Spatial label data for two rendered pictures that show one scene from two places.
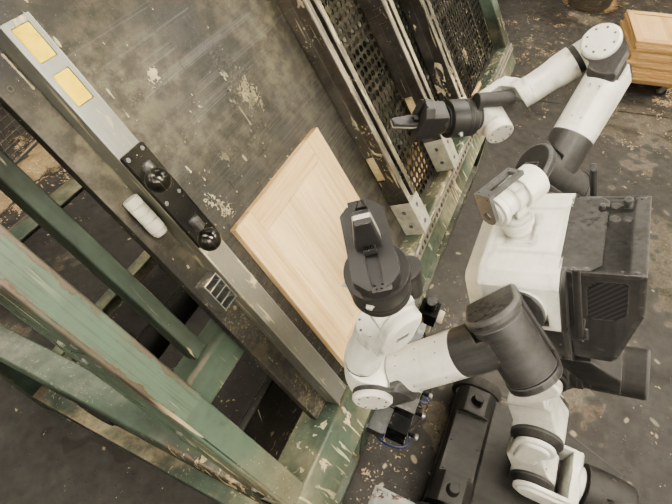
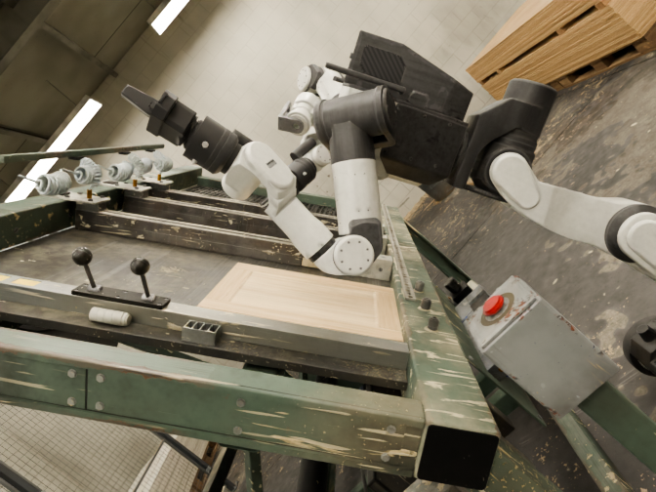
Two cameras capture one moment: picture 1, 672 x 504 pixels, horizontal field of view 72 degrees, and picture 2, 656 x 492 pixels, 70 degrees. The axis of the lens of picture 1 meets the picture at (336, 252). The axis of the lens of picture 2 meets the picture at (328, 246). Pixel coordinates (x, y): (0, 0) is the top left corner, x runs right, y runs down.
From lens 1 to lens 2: 0.91 m
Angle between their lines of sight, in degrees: 46
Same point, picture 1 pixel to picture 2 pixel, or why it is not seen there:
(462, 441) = not seen: outside the picture
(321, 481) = (446, 395)
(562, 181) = not seen: hidden behind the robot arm
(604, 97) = (327, 79)
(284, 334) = (290, 329)
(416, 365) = (340, 198)
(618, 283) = (363, 50)
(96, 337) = (83, 351)
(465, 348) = (333, 145)
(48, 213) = not seen: hidden behind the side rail
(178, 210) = (129, 297)
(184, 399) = (197, 367)
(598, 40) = (302, 79)
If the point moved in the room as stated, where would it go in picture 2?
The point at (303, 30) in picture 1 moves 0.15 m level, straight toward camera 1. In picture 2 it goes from (191, 239) to (189, 231)
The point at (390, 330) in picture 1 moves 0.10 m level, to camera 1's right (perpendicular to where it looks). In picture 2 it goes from (247, 156) to (281, 118)
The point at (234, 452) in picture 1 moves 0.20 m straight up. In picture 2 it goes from (289, 389) to (191, 311)
